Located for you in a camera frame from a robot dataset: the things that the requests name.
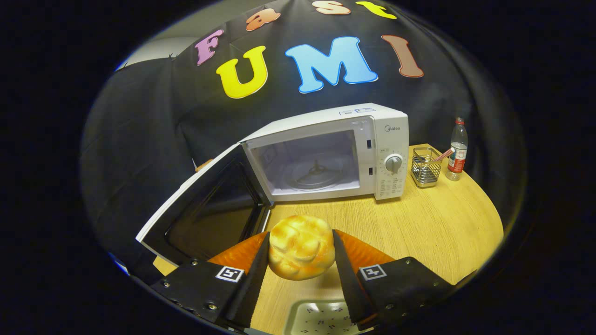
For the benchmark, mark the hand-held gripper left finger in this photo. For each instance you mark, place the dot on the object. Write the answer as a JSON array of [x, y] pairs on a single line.
[[258, 279]]

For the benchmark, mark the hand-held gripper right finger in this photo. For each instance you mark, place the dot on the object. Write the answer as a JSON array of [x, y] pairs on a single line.
[[347, 279]]

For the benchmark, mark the white speckled plate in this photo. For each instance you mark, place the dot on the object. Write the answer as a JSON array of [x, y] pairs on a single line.
[[316, 318]]

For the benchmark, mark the clear plastic water bottle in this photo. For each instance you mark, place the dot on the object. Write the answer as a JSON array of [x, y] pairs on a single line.
[[457, 153]]

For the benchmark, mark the black backdrop cloth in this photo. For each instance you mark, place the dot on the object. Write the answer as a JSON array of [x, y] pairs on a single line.
[[139, 116]]

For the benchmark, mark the pink striped straw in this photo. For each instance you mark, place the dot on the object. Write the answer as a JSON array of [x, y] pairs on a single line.
[[444, 154]]

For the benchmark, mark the golden bread roll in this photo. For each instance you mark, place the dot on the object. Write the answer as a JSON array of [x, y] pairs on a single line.
[[300, 246]]

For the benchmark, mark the white microwave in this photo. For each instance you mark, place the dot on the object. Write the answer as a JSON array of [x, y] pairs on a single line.
[[391, 139]]

